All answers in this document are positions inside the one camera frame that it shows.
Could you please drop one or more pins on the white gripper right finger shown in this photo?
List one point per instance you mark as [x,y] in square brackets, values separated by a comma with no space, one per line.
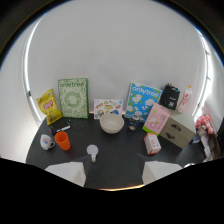
[156,170]

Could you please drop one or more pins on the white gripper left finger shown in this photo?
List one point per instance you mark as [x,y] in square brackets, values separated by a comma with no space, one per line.
[68,170]

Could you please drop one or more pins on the orange plastic cup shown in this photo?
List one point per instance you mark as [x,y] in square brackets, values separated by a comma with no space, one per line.
[63,140]

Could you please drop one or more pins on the orange and white small box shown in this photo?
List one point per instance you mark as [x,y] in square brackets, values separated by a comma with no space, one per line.
[152,143]

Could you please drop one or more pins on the white mug with print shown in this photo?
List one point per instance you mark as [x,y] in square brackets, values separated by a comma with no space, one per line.
[46,141]

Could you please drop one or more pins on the black rectangular device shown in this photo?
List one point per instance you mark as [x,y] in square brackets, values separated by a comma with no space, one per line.
[59,125]

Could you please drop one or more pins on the beige two-drawer cabinet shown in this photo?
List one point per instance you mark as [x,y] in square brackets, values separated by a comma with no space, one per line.
[177,129]

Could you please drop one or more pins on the pink flower box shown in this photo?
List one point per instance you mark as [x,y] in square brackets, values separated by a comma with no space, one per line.
[157,119]

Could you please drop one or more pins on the small dark jar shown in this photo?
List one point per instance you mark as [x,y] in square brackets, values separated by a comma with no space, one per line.
[134,121]

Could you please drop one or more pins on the cream bowl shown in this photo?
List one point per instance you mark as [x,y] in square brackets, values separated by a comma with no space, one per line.
[111,123]

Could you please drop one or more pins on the yellow chips bag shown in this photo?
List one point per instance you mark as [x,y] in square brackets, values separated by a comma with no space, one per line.
[49,106]

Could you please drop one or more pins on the red checkered cloth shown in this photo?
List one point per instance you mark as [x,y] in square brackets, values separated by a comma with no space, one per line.
[205,122]

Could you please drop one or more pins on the blue onlytree box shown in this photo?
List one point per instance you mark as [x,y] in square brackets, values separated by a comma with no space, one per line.
[142,101]

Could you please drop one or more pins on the green onlytree box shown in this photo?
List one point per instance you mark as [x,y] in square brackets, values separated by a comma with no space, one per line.
[73,98]

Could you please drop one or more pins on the white picture card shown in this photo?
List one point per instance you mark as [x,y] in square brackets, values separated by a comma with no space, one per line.
[108,108]

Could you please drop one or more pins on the black pen holder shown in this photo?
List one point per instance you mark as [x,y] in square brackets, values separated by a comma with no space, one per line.
[169,96]

